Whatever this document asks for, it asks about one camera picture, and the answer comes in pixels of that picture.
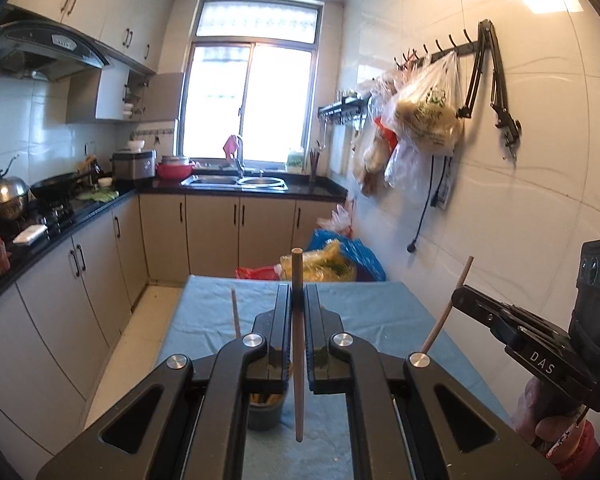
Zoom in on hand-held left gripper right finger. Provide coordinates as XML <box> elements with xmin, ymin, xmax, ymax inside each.
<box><xmin>304</xmin><ymin>284</ymin><xmax>562</xmax><ymax>480</ymax></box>

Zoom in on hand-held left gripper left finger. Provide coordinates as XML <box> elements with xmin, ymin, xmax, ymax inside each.
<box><xmin>36</xmin><ymin>284</ymin><xmax>294</xmax><ymax>480</ymax></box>

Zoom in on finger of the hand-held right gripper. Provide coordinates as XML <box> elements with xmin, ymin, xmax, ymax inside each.
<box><xmin>451</xmin><ymin>285</ymin><xmax>576</xmax><ymax>348</ymax></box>

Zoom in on dark grey chopstick holder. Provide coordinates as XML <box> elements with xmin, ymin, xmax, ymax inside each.
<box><xmin>247</xmin><ymin>394</ymin><xmax>284</xmax><ymax>432</ymax></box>

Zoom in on person's right hand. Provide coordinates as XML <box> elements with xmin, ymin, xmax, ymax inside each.
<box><xmin>512</xmin><ymin>376</ymin><xmax>589</xmax><ymax>456</ymax></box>

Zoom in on red plastic bag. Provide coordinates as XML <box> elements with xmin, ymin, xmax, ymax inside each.
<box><xmin>236</xmin><ymin>266</ymin><xmax>281</xmax><ymax>281</ymax></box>

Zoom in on yellow plastic bag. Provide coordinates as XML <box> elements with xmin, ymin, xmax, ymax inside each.
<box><xmin>280</xmin><ymin>240</ymin><xmax>357</xmax><ymax>282</ymax></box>

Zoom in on light blue table cloth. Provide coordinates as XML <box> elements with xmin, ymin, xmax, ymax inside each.
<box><xmin>156</xmin><ymin>275</ymin><xmax>512</xmax><ymax>480</ymax></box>

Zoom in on blue plastic bag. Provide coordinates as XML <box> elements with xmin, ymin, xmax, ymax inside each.
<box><xmin>307</xmin><ymin>230</ymin><xmax>387</xmax><ymax>282</ymax></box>

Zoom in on white and pink plastic bag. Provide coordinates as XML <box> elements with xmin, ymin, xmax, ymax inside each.
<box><xmin>317</xmin><ymin>205</ymin><xmax>356</xmax><ymax>239</ymax></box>

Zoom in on beige lower kitchen cabinets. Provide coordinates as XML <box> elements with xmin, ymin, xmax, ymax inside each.
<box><xmin>0</xmin><ymin>192</ymin><xmax>348</xmax><ymax>480</ymax></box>

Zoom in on beige kitchen cabinets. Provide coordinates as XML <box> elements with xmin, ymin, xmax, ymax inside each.
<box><xmin>7</xmin><ymin>0</ymin><xmax>186</xmax><ymax>125</ymax></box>
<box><xmin>0</xmin><ymin>192</ymin><xmax>348</xmax><ymax>480</ymax></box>

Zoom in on black kitchen countertop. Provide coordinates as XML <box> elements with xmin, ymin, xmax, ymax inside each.
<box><xmin>0</xmin><ymin>172</ymin><xmax>348</xmax><ymax>311</ymax></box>

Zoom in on stainless steel double sink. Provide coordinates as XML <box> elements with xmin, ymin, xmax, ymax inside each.
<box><xmin>182</xmin><ymin>174</ymin><xmax>290</xmax><ymax>192</ymax></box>

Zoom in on clear plastic bag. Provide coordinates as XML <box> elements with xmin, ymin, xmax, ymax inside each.
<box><xmin>384</xmin><ymin>140</ymin><xmax>431</xmax><ymax>189</ymax></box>

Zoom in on steel faucet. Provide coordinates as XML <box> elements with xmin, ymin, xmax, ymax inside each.
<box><xmin>232</xmin><ymin>135</ymin><xmax>249</xmax><ymax>178</ymax></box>

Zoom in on plastic bag with bread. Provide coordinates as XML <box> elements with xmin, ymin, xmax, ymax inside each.
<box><xmin>352</xmin><ymin>72</ymin><xmax>406</xmax><ymax>196</ymax></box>

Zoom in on red plastic basin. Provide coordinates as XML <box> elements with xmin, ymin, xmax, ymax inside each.
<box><xmin>156</xmin><ymin>156</ymin><xmax>197</xmax><ymax>181</ymax></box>

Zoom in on white plastic bag green print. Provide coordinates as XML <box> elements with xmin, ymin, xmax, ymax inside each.
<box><xmin>382</xmin><ymin>50</ymin><xmax>465</xmax><ymax>157</ymax></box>

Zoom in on silver rice cooker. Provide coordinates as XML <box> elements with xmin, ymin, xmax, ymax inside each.
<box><xmin>111</xmin><ymin>149</ymin><xmax>157</xmax><ymax>182</ymax></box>

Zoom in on green vegetables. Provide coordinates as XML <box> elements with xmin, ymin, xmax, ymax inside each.
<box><xmin>77</xmin><ymin>189</ymin><xmax>120</xmax><ymax>204</ymax></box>

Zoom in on kitchen window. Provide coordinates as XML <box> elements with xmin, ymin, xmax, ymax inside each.
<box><xmin>177</xmin><ymin>0</ymin><xmax>326</xmax><ymax>166</ymax></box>

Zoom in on gas stove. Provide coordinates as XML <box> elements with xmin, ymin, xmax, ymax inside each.
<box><xmin>25</xmin><ymin>200</ymin><xmax>81</xmax><ymax>232</ymax></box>

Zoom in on black wok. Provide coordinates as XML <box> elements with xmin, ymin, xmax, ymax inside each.
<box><xmin>30</xmin><ymin>170</ymin><xmax>96</xmax><ymax>200</ymax></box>

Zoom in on white foam tray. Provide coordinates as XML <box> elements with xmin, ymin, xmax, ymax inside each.
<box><xmin>12</xmin><ymin>225</ymin><xmax>48</xmax><ymax>245</ymax></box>

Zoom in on steel pot with lid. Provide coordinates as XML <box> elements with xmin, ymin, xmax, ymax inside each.
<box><xmin>0</xmin><ymin>156</ymin><xmax>31</xmax><ymax>222</ymax></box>

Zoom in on beige upper kitchen cabinets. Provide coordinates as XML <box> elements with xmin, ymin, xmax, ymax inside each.
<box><xmin>7</xmin><ymin>0</ymin><xmax>186</xmax><ymax>125</ymax></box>

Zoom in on range hood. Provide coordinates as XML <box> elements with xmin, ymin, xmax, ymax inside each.
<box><xmin>0</xmin><ymin>5</ymin><xmax>111</xmax><ymax>83</ymax></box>

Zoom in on black power cable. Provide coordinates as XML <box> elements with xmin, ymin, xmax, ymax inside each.
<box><xmin>406</xmin><ymin>155</ymin><xmax>454</xmax><ymax>254</ymax></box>

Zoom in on black wall shelf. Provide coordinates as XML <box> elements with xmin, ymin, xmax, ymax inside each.
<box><xmin>317</xmin><ymin>95</ymin><xmax>371</xmax><ymax>126</ymax></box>

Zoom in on black wall hook rack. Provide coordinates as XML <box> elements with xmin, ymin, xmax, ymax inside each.
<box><xmin>395</xmin><ymin>27</ymin><xmax>483</xmax><ymax>72</ymax></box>

